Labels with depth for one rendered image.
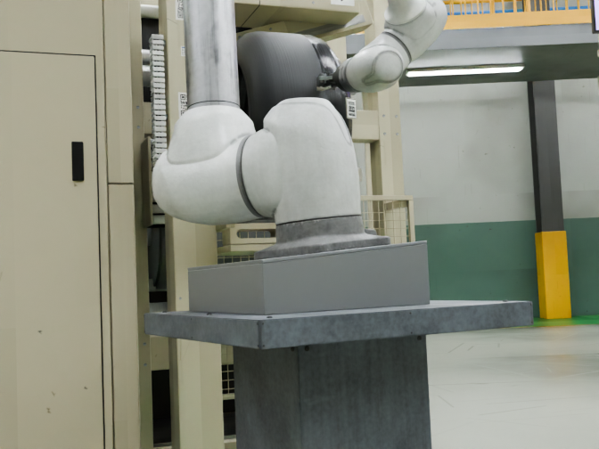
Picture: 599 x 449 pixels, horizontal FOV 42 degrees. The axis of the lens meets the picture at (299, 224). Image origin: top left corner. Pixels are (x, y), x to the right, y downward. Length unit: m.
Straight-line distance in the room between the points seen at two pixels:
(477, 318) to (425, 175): 10.41
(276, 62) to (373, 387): 1.20
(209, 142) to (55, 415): 0.57
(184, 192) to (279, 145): 0.21
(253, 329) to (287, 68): 1.29
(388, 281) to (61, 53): 0.76
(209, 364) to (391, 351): 1.06
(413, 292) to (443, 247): 10.27
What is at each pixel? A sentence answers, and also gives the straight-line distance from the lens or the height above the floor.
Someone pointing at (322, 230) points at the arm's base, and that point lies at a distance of 1.32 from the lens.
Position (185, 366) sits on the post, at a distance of 2.30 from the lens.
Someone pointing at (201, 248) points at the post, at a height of 0.80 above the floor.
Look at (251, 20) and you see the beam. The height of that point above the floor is 1.64.
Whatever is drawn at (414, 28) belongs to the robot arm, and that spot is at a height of 1.28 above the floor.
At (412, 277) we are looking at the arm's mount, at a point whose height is 0.70.
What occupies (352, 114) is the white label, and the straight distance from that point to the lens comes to 2.30.
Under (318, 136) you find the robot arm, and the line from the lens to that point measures 1.34.
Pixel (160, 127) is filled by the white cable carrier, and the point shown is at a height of 1.15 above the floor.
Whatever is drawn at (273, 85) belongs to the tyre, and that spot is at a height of 1.24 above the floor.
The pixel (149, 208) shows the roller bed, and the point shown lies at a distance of 2.68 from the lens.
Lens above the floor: 0.70
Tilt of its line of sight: 4 degrees up
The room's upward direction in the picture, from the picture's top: 2 degrees counter-clockwise
